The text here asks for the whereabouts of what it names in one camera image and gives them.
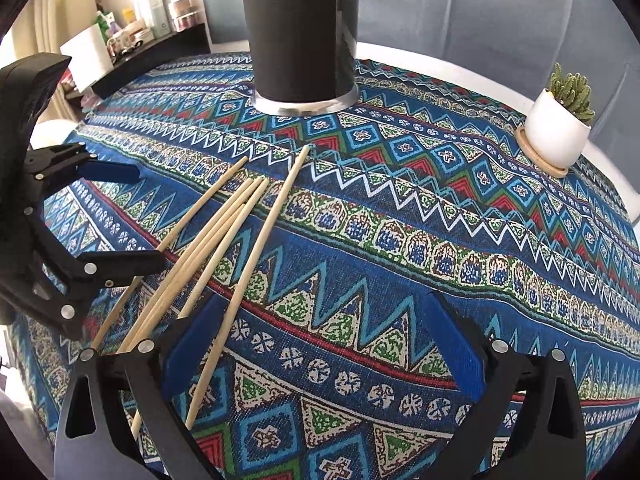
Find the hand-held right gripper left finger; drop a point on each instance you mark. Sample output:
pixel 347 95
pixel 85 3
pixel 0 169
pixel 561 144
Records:
pixel 192 350

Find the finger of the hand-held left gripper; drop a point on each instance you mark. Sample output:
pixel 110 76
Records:
pixel 125 265
pixel 115 174

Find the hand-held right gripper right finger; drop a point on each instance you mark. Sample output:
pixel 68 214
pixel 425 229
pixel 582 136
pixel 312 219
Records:
pixel 450 345

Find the bunch of wooden chopsticks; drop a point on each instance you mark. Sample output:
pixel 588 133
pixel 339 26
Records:
pixel 220 232

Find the black cylindrical utensil holder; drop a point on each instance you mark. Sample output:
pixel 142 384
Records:
pixel 295 35

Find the cream curtain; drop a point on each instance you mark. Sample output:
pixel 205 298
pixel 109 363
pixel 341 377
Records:
pixel 55 5

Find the small toy car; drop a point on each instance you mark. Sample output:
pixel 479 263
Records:
pixel 130 40

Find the black side shelf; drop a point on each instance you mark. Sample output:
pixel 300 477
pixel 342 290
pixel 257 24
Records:
pixel 150 57

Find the blue patterned tablecloth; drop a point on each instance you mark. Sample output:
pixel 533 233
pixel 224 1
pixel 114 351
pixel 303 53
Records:
pixel 400 220

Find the white spray bottle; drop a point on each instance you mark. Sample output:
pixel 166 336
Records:
pixel 156 10

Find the pink cosmetic jar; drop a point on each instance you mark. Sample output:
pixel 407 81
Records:
pixel 187 15

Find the round wooden coaster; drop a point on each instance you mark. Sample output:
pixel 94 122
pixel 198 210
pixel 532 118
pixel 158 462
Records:
pixel 542 167

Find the succulent in white pot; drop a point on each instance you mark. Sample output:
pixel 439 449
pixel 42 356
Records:
pixel 552 130

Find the grey wall cloth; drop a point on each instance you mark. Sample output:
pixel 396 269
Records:
pixel 450 20

